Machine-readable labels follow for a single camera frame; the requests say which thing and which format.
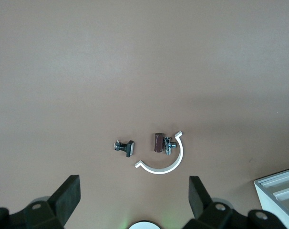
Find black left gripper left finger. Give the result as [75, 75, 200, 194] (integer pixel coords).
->
[0, 175, 81, 229]

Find white drawer cabinet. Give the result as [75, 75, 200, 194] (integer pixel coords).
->
[253, 167, 289, 229]

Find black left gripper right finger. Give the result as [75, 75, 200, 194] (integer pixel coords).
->
[182, 176, 288, 229]

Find brown cylinder part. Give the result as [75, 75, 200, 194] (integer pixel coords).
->
[153, 132, 165, 154]

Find white half-ring pipe clamp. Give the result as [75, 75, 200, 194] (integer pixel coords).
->
[134, 130, 185, 175]

